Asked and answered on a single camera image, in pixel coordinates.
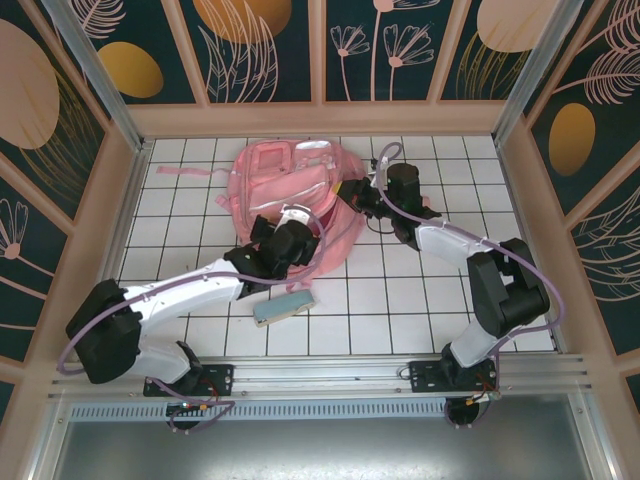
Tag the pink backpack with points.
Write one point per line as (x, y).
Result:
(280, 180)

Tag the light blue book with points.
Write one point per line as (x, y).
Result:
(282, 307)

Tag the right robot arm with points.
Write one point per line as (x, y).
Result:
(445, 245)

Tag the pink pencil case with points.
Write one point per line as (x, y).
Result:
(426, 200)

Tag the small green circuit board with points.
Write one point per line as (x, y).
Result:
(187, 407)

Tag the grey metal sheet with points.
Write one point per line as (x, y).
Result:
(325, 455)

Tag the dark floral wall panel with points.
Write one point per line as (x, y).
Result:
(370, 75)
(600, 100)
(25, 280)
(610, 265)
(280, 75)
(30, 75)
(165, 50)
(480, 75)

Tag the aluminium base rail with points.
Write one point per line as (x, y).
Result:
(325, 372)

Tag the aluminium side rail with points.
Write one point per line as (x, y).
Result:
(526, 250)
(118, 250)

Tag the aluminium corner post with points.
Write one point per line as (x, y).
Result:
(107, 85)
(538, 75)

